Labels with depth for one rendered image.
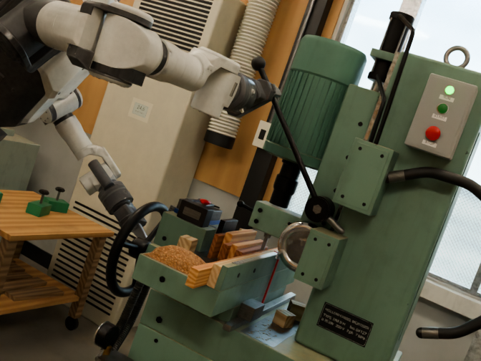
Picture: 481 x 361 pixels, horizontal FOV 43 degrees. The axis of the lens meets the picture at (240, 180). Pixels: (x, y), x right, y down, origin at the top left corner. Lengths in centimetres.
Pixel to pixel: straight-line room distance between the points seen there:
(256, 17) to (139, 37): 205
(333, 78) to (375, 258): 44
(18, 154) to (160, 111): 99
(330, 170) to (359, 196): 17
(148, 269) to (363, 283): 49
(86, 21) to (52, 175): 287
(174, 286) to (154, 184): 175
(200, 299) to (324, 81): 60
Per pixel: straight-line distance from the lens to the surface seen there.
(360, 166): 135
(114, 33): 107
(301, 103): 151
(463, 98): 136
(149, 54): 107
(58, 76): 143
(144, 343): 155
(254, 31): 307
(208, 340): 146
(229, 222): 160
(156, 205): 173
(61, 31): 114
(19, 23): 128
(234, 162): 318
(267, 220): 157
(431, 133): 135
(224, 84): 125
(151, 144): 311
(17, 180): 379
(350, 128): 149
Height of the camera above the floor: 127
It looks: 6 degrees down
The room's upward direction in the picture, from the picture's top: 19 degrees clockwise
